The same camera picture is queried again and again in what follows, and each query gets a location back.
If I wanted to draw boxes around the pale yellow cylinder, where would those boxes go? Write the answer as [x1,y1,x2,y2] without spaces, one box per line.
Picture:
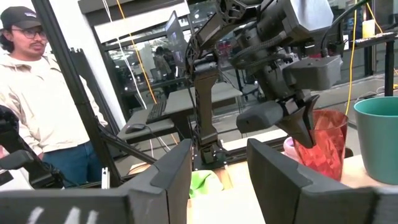
[362,19,376,39]

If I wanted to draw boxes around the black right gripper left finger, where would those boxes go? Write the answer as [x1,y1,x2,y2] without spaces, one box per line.
[0,139,193,224]

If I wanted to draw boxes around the person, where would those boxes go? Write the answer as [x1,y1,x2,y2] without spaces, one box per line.
[154,45,178,96]
[0,6,109,188]

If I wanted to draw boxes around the black side table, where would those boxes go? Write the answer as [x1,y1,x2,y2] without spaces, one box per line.
[353,30,398,98]

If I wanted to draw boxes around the black rig frame post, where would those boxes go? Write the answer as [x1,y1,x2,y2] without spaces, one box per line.
[30,0,158,188]

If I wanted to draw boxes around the black keyboard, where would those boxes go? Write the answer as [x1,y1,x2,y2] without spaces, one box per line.
[145,100,168,125]

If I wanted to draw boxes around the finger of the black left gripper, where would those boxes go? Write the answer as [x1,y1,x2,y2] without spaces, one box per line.
[276,95,320,149]
[236,101,285,135]

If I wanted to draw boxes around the black monitor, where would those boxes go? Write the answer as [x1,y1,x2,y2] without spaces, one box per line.
[164,11,190,72]

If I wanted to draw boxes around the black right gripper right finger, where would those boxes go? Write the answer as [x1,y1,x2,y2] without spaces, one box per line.
[247,138,398,224]

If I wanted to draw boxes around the green microfibre cloth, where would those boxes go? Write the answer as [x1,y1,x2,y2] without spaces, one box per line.
[189,169,225,199]

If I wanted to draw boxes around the teal-green plastic cup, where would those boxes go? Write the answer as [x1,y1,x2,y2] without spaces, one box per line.
[353,96,398,185]

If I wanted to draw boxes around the yellow cord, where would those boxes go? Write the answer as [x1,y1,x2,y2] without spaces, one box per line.
[116,0,159,105]
[344,0,359,116]

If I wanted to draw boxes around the white cable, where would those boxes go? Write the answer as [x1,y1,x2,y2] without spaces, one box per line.
[101,0,147,110]

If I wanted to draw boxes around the black computer mouse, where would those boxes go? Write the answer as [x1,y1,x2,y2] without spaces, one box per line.
[124,123,147,135]

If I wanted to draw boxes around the grey wrist camera housing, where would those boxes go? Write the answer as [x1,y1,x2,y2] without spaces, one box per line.
[282,55,343,91]

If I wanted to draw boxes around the white bracket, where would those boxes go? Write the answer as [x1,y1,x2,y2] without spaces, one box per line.
[101,167,110,190]

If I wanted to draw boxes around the pink ribbed mug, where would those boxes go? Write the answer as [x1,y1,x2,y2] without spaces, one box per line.
[282,136,302,163]

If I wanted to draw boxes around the grey desk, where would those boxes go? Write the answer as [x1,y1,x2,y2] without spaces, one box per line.
[117,82,244,144]

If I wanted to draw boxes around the red faceted plastic cup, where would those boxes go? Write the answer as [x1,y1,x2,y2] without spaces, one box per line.
[293,108,349,182]

